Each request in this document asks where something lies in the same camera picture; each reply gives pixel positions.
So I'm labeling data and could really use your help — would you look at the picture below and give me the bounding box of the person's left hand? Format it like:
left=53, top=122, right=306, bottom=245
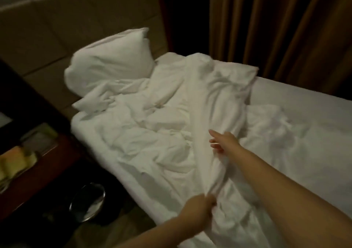
left=179, top=193, right=218, bottom=230

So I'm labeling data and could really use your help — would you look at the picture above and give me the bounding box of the person's right hand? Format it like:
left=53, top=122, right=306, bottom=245
left=208, top=130, right=245, bottom=160

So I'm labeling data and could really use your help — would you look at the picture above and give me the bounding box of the white duvet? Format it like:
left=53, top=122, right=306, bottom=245
left=71, top=51, right=352, bottom=248

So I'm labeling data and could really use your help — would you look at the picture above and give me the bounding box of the white bed sheet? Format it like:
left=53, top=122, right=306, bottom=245
left=70, top=77, right=352, bottom=224

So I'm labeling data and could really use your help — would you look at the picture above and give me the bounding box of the white pillow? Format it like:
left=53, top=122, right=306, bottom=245
left=63, top=27, right=156, bottom=98

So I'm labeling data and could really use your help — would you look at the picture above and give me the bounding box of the person's left forearm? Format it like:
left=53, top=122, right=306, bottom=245
left=113, top=215, right=193, bottom=248

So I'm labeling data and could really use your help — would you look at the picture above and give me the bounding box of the person's right forearm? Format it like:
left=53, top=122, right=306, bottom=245
left=231, top=149, right=352, bottom=248

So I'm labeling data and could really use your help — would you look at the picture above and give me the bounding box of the black trash bin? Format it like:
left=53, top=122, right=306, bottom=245
left=69, top=182, right=106, bottom=224

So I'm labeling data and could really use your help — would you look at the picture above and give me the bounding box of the brown curtain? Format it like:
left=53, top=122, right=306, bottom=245
left=209, top=0, right=352, bottom=97

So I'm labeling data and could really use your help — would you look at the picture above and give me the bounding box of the dark wooden column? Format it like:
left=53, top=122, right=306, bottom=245
left=157, top=0, right=212, bottom=56

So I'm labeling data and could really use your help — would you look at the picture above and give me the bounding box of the reddish wooden nightstand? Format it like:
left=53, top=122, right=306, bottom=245
left=0, top=135, right=83, bottom=224

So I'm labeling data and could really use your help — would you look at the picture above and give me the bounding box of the pale green box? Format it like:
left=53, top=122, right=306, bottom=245
left=21, top=123, right=59, bottom=157

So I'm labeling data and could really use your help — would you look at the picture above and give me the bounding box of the yellow telephone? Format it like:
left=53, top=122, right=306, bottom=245
left=0, top=145, right=38, bottom=191

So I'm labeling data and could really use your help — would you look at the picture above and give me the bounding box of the beige padded headboard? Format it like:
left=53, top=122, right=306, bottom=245
left=0, top=0, right=168, bottom=119

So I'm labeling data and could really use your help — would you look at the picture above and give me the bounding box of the dark wooden wall panel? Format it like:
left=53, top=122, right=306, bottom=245
left=0, top=61, right=69, bottom=152

